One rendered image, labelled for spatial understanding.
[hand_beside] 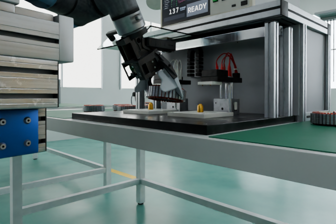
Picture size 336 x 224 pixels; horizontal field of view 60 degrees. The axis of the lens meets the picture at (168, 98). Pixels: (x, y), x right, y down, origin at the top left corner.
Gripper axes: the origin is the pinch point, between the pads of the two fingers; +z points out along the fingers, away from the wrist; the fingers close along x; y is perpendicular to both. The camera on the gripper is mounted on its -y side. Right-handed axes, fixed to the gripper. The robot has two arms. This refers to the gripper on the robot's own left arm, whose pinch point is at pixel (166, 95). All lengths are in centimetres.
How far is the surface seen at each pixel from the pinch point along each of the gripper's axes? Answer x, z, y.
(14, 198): -114, 45, 34
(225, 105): 1.2, 16.6, -21.5
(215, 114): 7.5, 11.3, -8.2
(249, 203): -58, 145, -84
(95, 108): -71, 15, -13
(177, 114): -3.0, 8.7, -3.5
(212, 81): 3.0, 5.0, -17.3
